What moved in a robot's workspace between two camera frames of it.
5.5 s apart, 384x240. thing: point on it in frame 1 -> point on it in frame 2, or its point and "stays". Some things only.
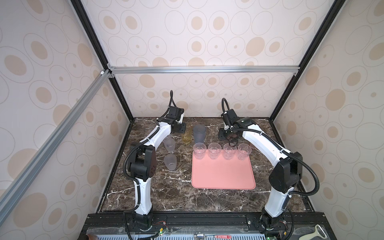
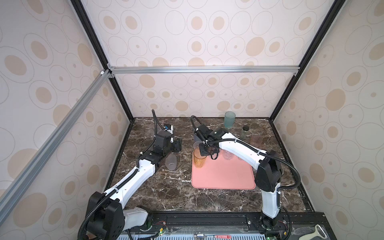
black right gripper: x=220 y=136 -> x=203 y=153
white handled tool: x=312 y=235 stays
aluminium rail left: x=9 y=198 stays
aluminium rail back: x=204 y=70 stays
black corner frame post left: x=80 y=9 stays
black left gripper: x=182 y=130 -> x=177 y=144
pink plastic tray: x=222 y=173 stays
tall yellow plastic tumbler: x=187 y=137 -> x=199 y=159
